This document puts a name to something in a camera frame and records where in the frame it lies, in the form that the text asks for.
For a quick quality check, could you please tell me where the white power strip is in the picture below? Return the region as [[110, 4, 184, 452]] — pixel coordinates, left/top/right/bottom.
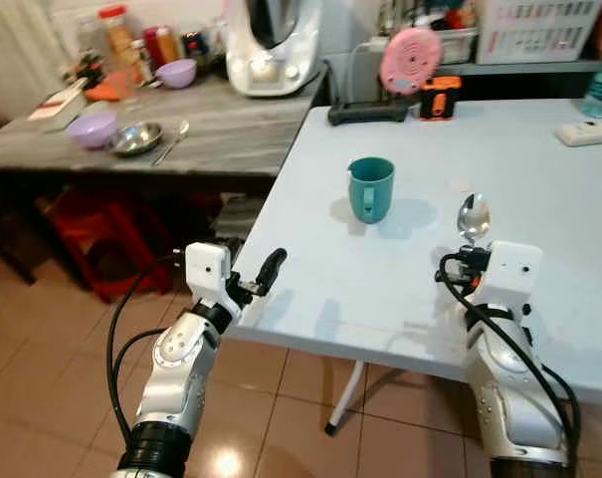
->
[[553, 119, 602, 148]]

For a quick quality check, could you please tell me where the black power strip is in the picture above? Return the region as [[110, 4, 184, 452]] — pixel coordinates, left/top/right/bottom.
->
[[326, 98, 410, 127]]

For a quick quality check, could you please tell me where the large white plastic basket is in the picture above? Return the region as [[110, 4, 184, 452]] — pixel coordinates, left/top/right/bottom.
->
[[476, 0, 602, 66]]

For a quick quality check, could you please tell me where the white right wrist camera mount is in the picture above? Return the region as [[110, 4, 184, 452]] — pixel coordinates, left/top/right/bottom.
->
[[474, 240, 544, 312]]

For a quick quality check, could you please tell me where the red plastic stool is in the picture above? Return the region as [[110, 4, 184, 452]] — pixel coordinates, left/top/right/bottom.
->
[[44, 187, 174, 303]]

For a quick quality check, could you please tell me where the slim steel spoon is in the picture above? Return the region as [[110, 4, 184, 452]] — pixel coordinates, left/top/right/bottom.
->
[[150, 119, 192, 168]]

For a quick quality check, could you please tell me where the red-lidded jar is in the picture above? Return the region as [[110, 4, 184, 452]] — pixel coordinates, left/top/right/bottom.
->
[[96, 4, 143, 73]]

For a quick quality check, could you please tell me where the white and red flat box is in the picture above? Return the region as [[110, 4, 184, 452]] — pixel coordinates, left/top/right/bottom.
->
[[26, 79, 89, 123]]

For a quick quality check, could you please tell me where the large purple plastic bowl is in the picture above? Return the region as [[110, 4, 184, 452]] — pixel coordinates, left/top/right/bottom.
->
[[66, 110, 119, 151]]

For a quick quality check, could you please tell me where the small purple plastic bowl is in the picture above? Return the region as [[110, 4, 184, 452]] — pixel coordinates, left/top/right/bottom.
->
[[155, 58, 199, 91]]

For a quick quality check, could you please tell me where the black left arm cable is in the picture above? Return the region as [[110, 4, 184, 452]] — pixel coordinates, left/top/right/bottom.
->
[[105, 253, 188, 451]]

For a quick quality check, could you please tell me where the small white plastic basket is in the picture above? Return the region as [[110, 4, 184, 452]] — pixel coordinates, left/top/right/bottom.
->
[[435, 27, 479, 67]]

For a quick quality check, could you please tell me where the teal plastic mug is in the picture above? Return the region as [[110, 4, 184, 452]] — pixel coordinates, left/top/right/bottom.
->
[[346, 156, 396, 225]]

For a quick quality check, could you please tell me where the orange and black device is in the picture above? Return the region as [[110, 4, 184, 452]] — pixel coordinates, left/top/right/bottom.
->
[[419, 75, 464, 122]]

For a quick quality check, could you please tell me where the pink round gadget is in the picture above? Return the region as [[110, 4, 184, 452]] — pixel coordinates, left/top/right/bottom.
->
[[379, 26, 443, 97]]

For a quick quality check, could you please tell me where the orange plastic item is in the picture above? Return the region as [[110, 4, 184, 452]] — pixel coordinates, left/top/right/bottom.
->
[[84, 69, 143, 104]]

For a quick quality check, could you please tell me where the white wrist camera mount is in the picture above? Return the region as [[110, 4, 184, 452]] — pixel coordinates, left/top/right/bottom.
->
[[474, 240, 544, 312], [184, 242, 231, 312]]

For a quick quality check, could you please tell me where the white table leg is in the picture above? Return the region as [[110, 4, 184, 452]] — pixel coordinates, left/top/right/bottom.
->
[[324, 360, 367, 437]]

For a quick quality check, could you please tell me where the steel bowl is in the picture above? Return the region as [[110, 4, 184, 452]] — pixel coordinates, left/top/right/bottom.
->
[[109, 121, 165, 158]]

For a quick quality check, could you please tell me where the white kitchen appliance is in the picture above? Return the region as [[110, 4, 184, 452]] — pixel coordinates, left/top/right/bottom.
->
[[224, 0, 324, 99]]

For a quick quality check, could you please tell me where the grey wood-pattern side table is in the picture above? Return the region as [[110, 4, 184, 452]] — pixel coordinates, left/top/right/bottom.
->
[[0, 68, 328, 182]]

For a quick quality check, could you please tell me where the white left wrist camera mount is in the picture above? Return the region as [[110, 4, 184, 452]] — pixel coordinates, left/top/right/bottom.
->
[[184, 242, 231, 312]]

